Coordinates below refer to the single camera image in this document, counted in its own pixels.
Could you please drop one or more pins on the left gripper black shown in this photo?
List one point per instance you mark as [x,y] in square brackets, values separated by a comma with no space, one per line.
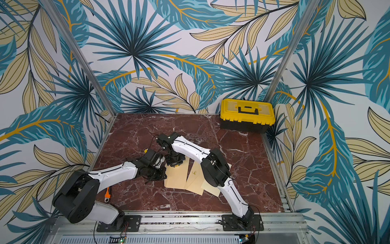
[163,175]

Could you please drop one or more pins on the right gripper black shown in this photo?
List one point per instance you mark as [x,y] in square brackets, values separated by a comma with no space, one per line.
[175,160]

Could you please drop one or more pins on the manila envelope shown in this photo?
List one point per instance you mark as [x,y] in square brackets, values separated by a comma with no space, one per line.
[177,177]
[210,187]
[195,180]

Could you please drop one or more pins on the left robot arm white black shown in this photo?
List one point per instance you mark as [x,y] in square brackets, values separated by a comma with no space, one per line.
[76,200]

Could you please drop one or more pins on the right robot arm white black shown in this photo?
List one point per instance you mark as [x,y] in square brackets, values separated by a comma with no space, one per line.
[243,213]

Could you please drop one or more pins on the orange adjustable wrench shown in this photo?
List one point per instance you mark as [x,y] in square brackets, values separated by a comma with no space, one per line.
[107,195]

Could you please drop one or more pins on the yellow black toolbox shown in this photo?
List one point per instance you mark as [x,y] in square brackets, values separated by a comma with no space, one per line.
[246,116]

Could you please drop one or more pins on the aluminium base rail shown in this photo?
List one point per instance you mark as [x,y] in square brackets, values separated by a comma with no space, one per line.
[184,227]

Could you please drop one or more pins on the right aluminium corner post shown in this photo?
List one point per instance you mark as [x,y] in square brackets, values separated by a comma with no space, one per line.
[302,24]

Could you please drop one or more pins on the aluminium corner post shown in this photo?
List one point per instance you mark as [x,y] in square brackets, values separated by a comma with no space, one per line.
[60,23]
[302,24]

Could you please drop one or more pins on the left aluminium corner post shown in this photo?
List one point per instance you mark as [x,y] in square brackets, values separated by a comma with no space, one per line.
[60,23]

